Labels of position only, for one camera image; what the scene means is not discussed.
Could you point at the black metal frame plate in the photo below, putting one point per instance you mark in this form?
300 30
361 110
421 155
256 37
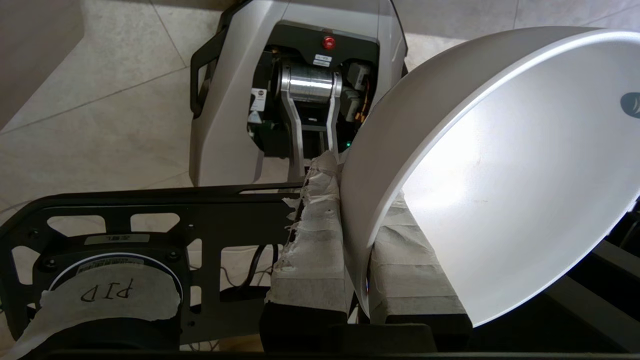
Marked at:
225 215

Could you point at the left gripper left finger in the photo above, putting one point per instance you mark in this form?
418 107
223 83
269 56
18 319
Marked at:
312 260

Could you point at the white round dish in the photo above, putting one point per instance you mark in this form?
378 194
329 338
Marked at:
505 165

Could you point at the black round motor with tape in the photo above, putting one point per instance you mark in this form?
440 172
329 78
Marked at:
107 295

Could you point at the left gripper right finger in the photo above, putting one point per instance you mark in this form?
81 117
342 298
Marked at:
410 280

